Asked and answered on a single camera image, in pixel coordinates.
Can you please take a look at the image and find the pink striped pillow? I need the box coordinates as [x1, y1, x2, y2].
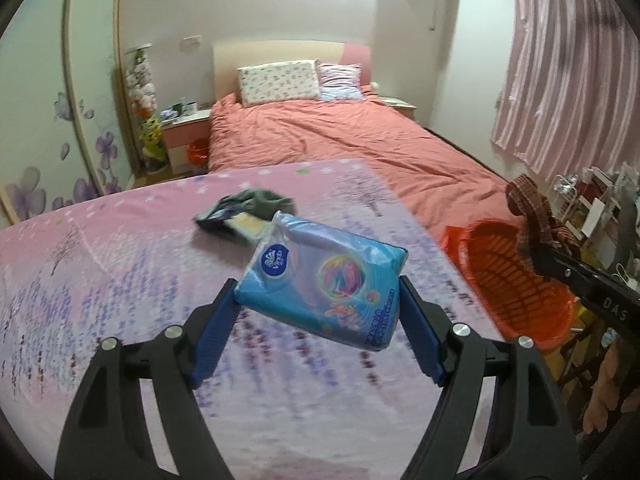
[317, 63, 363, 102]

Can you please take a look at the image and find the beige and pink headboard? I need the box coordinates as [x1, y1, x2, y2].
[212, 40, 373, 106]

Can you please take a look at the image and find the white wire rack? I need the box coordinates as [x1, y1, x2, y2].
[550, 165, 640, 261]

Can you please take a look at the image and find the pink and white nightstand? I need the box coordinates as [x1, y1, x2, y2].
[382, 95, 418, 121]
[161, 109, 212, 176]

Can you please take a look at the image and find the dark green cloth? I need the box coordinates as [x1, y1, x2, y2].
[194, 188, 297, 248]

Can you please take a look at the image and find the plush toy bouquet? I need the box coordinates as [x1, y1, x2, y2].
[125, 47, 158, 116]

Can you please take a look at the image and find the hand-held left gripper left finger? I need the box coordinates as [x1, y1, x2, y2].
[54, 278, 243, 480]

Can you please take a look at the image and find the blue tissue packet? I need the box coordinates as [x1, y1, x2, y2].
[234, 211, 408, 348]

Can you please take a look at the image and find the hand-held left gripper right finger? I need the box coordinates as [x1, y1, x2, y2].
[399, 275, 585, 480]

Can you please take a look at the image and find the orange plastic basket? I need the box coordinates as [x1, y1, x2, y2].
[440, 217, 581, 351]

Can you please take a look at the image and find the pale pink cloth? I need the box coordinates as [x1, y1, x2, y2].
[585, 340, 636, 431]

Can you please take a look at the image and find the brown patterned cloth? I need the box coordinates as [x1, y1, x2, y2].
[505, 174, 583, 273]

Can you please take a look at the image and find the white floral pillow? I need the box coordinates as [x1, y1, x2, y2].
[236, 59, 322, 107]

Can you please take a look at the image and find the yellow green flower bouquet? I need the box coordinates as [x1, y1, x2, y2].
[140, 115, 168, 173]

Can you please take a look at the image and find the pink striped curtain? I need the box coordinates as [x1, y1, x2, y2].
[490, 0, 640, 186]

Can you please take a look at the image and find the bed with salmon cover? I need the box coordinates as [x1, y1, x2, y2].
[206, 85, 526, 241]

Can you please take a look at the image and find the wardrobe with flower print doors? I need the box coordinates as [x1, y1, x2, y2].
[0, 0, 136, 226]

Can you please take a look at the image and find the pale yellow cloth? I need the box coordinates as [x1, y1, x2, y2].
[225, 212, 273, 242]

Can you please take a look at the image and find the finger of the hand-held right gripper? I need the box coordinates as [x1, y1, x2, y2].
[530, 242, 602, 302]

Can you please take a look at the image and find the pink printed blanket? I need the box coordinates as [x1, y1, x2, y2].
[0, 157, 506, 480]

